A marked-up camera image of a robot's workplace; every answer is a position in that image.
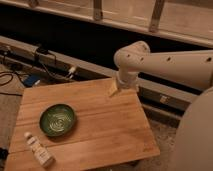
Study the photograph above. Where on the wooden table board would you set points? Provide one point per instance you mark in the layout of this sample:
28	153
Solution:
109	130

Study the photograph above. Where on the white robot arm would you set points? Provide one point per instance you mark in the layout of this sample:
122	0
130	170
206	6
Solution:
193	148

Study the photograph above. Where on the blue box on floor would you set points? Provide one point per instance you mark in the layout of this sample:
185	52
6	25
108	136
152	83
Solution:
31	80

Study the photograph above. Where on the metal window frame rail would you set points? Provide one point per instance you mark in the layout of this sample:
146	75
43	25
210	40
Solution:
188	21

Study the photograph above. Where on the white plastic bottle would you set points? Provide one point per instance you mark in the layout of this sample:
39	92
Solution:
40	152

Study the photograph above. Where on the white plug adapter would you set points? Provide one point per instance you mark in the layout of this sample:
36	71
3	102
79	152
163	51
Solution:
71	72

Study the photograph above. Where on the green ceramic bowl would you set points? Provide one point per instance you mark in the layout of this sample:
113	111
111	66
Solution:
57	120

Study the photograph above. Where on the black clamp device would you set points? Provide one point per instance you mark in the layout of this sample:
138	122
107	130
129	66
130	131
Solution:
40	50

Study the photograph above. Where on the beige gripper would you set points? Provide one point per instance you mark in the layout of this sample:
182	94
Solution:
119	85

